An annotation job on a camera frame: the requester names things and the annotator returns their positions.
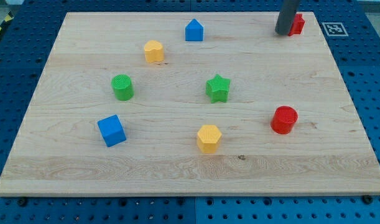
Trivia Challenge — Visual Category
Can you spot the red star block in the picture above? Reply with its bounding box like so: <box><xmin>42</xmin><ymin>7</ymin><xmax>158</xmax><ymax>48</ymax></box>
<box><xmin>288</xmin><ymin>13</ymin><xmax>305</xmax><ymax>36</ymax></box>

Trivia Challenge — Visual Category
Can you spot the white fiducial marker tag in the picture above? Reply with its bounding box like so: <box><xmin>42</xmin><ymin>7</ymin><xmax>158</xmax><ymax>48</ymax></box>
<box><xmin>322</xmin><ymin>22</ymin><xmax>348</xmax><ymax>37</ymax></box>

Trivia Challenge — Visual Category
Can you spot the green cylinder block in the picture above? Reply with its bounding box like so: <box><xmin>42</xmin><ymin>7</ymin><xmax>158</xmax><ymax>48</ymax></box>
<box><xmin>111</xmin><ymin>74</ymin><xmax>134</xmax><ymax>101</ymax></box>

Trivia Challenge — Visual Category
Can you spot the green star block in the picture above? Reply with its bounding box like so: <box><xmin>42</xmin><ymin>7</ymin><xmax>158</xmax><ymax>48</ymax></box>
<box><xmin>206</xmin><ymin>74</ymin><xmax>231</xmax><ymax>103</ymax></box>

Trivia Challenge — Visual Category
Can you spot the yellow heart block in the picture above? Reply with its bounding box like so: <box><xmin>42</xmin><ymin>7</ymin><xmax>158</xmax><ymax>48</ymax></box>
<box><xmin>144</xmin><ymin>40</ymin><xmax>164</xmax><ymax>63</ymax></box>

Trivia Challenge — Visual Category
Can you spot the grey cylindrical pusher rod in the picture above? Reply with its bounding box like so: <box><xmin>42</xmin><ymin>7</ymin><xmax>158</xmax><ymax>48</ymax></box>
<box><xmin>275</xmin><ymin>0</ymin><xmax>300</xmax><ymax>35</ymax></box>

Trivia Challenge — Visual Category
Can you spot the red cylinder block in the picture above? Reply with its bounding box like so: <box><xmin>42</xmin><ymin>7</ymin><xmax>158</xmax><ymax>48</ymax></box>
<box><xmin>271</xmin><ymin>106</ymin><xmax>299</xmax><ymax>134</ymax></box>

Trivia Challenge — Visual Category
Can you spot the light wooden board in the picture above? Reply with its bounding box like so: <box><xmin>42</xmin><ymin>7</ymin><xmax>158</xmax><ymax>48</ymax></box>
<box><xmin>0</xmin><ymin>12</ymin><xmax>380</xmax><ymax>197</ymax></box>

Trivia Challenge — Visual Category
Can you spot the yellow hexagon block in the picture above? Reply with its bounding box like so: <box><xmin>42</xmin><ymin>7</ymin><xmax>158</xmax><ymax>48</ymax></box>
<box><xmin>197</xmin><ymin>124</ymin><xmax>222</xmax><ymax>154</ymax></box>

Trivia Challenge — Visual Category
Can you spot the yellow black hazard tape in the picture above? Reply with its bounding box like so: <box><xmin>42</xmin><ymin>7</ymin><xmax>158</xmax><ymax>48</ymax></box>
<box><xmin>0</xmin><ymin>11</ymin><xmax>14</xmax><ymax>40</ymax></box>

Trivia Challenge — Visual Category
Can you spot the blue cube block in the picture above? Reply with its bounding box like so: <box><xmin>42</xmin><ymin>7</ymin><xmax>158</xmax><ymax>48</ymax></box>
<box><xmin>97</xmin><ymin>114</ymin><xmax>126</xmax><ymax>147</ymax></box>

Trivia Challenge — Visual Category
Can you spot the blue triangle block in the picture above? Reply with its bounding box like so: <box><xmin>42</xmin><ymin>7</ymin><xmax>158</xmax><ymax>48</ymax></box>
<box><xmin>185</xmin><ymin>19</ymin><xmax>204</xmax><ymax>41</ymax></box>

